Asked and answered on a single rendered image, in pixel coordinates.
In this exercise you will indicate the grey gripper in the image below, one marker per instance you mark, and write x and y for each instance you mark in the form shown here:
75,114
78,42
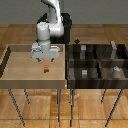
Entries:
45,52

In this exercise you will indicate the dark wooden compartment bin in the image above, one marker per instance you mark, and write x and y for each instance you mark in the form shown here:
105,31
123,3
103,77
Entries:
100,71

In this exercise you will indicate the small wooden block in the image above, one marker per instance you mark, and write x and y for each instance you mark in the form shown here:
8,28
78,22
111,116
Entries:
46,69

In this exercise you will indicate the light wooden tray table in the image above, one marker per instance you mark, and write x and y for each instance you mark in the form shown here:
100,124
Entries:
31,71

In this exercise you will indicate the grey box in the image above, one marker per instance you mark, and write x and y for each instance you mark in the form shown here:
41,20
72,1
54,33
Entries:
83,52

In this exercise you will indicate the small grey cube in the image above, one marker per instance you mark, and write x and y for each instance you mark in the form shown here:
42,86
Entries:
84,73

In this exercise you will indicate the tall grey bottle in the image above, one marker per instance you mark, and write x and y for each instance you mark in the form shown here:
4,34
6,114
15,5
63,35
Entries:
114,50

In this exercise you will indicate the small grey can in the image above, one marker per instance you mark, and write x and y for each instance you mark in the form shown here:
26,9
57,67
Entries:
116,71

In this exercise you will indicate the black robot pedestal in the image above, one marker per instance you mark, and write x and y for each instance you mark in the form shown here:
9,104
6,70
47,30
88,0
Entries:
63,28

